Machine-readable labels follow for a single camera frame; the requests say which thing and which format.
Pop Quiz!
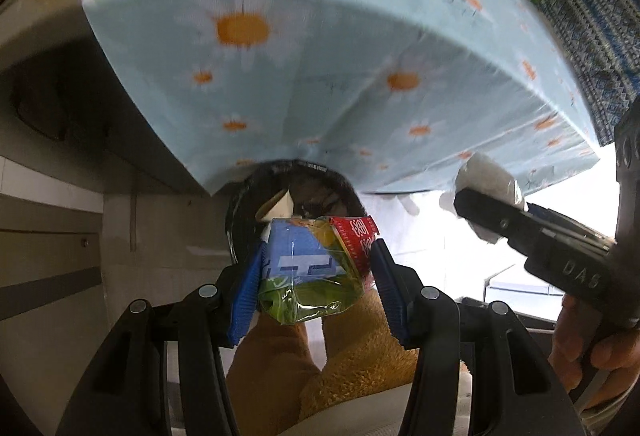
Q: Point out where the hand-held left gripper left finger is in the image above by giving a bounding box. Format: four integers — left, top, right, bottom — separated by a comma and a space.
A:
55, 246, 268, 436

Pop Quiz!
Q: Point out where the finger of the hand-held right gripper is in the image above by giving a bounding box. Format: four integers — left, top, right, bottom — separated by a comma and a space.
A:
529, 203, 619, 248
452, 186, 532, 248

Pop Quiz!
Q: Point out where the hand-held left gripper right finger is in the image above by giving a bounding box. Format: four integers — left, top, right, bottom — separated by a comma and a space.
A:
370, 239, 586, 436

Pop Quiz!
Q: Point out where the white tissue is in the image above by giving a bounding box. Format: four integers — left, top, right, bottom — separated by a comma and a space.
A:
439, 151, 526, 244

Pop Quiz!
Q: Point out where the green packet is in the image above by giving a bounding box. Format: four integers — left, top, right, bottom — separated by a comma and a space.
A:
257, 219, 363, 324

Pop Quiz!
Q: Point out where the small red packet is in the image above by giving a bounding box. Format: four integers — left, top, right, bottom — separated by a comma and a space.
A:
330, 215, 377, 289

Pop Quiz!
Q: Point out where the black trash bin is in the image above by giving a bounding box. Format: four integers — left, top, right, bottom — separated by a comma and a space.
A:
225, 159, 371, 277

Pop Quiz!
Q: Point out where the person's right hand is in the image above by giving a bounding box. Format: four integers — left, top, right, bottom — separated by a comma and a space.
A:
547, 293, 640, 397

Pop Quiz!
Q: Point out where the blue patterned curtain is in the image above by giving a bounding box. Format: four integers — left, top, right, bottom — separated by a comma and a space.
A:
537, 0, 640, 147

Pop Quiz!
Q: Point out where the grey kitchen cabinet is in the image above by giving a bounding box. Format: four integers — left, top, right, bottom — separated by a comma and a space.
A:
0, 0, 226, 322

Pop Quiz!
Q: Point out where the blue daisy print tablecloth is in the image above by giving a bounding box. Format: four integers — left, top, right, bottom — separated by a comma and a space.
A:
81, 0, 601, 197

